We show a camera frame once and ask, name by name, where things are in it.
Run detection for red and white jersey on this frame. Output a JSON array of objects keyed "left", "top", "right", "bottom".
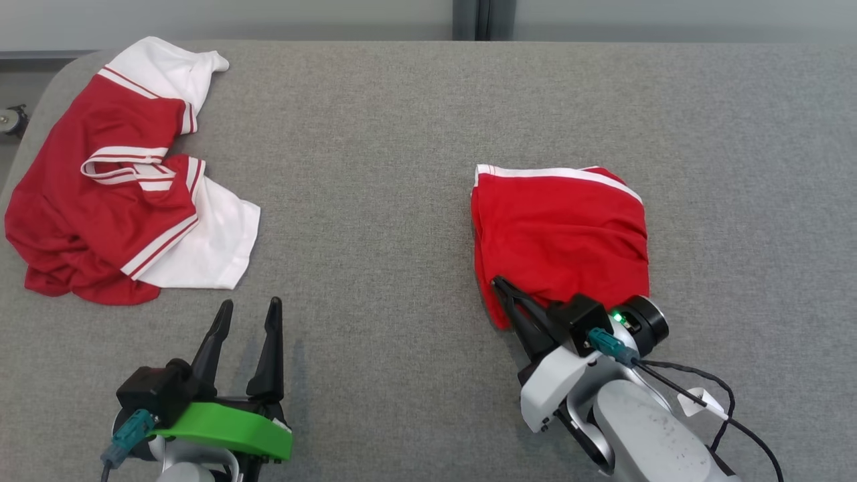
[{"left": 3, "top": 35, "right": 262, "bottom": 307}]

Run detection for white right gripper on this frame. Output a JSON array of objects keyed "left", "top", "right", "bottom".
[{"left": 491, "top": 276, "right": 603, "bottom": 434}]

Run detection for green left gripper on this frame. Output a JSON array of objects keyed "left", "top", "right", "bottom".
[{"left": 147, "top": 297, "right": 293, "bottom": 463}]

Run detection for teal left cable connector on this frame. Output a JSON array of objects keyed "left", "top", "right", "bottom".
[{"left": 100, "top": 408, "right": 158, "bottom": 469}]

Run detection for red shorts with white trim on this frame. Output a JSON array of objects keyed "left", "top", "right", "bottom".
[{"left": 471, "top": 163, "right": 650, "bottom": 331}]

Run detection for teal right cable connector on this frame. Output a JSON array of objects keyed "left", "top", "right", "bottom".
[{"left": 587, "top": 328, "right": 640, "bottom": 368}]

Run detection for grey partition post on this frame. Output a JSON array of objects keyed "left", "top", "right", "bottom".
[{"left": 453, "top": 0, "right": 516, "bottom": 42}]

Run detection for teal cable connector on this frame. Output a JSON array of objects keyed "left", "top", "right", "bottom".
[
  {"left": 100, "top": 408, "right": 158, "bottom": 469},
  {"left": 587, "top": 328, "right": 640, "bottom": 368}
]

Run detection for white tape label right cable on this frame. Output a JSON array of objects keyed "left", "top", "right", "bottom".
[{"left": 678, "top": 387, "right": 729, "bottom": 421}]

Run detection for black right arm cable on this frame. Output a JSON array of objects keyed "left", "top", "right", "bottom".
[{"left": 633, "top": 359, "right": 784, "bottom": 482}]

